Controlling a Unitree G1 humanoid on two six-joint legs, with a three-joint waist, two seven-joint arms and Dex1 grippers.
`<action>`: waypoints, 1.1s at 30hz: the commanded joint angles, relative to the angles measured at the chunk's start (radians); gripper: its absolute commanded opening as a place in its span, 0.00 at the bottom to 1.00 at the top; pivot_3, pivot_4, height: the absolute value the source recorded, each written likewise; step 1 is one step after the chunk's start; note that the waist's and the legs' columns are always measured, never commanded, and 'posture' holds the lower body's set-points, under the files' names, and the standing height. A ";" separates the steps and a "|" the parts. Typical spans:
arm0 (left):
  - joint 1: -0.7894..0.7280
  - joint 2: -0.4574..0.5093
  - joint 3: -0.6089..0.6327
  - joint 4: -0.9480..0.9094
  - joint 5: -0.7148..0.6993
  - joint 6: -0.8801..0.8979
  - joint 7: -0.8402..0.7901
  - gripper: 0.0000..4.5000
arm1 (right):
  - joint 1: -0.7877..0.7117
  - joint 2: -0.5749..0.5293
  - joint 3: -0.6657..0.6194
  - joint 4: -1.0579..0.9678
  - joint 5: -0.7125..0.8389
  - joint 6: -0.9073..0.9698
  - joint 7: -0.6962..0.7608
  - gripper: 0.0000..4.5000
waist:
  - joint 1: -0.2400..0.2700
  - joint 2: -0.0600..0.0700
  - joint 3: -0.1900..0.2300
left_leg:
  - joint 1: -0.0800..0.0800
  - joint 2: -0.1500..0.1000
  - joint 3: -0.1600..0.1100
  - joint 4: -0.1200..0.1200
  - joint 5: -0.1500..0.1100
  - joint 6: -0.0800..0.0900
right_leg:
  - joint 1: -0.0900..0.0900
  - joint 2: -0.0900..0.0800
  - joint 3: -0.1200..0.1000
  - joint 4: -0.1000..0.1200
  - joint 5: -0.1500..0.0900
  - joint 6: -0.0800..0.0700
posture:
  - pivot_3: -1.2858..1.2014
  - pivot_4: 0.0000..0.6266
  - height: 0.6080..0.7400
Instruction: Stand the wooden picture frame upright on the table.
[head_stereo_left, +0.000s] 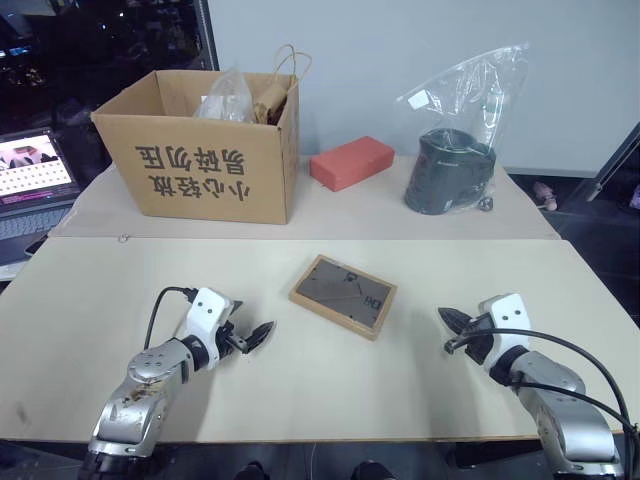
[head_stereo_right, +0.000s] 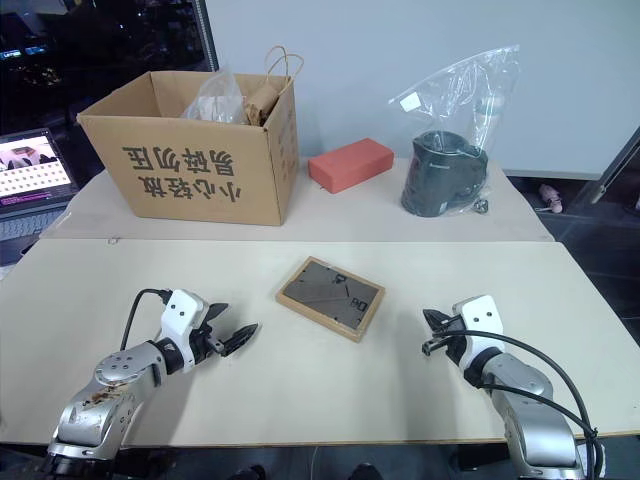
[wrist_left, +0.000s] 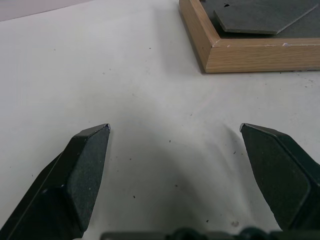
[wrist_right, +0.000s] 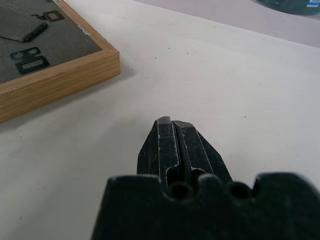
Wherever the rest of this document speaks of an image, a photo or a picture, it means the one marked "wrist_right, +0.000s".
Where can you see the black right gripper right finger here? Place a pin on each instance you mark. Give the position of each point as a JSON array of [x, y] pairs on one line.
[[200, 152]]

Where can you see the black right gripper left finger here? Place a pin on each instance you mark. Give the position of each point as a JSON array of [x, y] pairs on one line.
[[162, 150]]

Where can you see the dark round object with label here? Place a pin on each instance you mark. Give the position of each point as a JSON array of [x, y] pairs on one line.
[[287, 6]]

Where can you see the wooden picture frame back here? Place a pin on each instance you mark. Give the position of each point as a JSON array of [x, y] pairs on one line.
[[50, 60]]

